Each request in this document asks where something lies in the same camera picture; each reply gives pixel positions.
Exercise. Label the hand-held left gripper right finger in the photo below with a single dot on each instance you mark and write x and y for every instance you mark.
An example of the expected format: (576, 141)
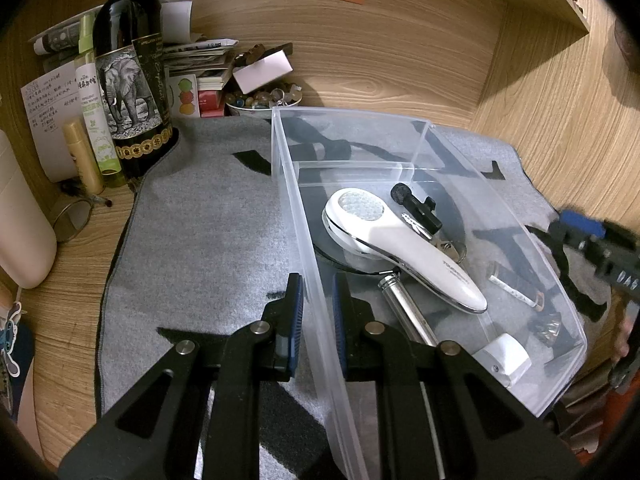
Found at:
(341, 320)

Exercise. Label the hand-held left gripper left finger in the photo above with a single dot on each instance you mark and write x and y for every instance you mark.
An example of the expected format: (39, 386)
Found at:
(296, 320)

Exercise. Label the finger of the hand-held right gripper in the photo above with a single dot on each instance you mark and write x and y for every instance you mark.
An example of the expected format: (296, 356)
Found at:
(580, 224)

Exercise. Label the silver flashlight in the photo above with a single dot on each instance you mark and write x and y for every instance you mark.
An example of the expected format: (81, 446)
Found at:
(400, 300)

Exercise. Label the small faceted glass piece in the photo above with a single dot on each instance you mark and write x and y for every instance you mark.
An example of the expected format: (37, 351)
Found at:
(547, 330)

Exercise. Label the white handheld massager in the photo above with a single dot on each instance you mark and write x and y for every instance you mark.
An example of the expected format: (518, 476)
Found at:
(415, 255)

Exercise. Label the black mini microphone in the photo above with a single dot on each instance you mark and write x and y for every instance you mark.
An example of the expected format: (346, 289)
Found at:
(417, 207)

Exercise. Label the clear plastic storage bin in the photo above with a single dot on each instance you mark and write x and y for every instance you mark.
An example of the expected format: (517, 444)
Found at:
(450, 160)

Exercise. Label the white plug adapter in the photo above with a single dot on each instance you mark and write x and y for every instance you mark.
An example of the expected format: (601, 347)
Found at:
(507, 360)

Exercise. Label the grey mat with black pattern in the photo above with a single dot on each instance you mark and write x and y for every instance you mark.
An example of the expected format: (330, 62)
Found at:
(210, 240)

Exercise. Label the bowl of stones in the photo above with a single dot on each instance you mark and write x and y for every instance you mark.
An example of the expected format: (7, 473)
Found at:
(260, 100)

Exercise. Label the red small box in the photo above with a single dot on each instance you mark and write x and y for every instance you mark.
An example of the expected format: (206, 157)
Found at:
(212, 102)

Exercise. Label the pink card box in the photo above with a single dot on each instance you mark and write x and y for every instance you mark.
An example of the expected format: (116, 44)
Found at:
(262, 72)

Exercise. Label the fruit print card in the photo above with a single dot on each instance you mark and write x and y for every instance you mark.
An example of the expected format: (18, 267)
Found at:
(184, 95)

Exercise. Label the small round mirror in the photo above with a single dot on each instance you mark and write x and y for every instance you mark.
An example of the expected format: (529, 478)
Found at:
(56, 222)

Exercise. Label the yellow tube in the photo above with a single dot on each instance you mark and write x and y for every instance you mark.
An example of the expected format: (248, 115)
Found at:
(85, 160)

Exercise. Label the stack of books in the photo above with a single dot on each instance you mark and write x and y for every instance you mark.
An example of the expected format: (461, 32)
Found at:
(205, 60)

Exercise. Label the green spray bottle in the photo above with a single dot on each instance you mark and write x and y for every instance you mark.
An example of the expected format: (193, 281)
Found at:
(97, 125)

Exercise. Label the blue white printed cloth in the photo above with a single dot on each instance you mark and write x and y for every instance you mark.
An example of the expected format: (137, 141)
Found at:
(12, 350)

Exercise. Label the beige plastic bottle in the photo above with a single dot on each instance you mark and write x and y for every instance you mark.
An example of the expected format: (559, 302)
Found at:
(22, 220)

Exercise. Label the dark wine bottle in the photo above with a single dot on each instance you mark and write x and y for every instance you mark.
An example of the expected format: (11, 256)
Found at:
(130, 60)

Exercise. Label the handwritten paper note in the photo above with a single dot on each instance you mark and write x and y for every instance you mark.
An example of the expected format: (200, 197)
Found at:
(47, 120)

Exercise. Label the white curled paper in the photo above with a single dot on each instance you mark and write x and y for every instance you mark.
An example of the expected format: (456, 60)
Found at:
(177, 20)

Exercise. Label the rolled magazine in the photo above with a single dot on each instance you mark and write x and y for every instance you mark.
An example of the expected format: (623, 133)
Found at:
(60, 35)

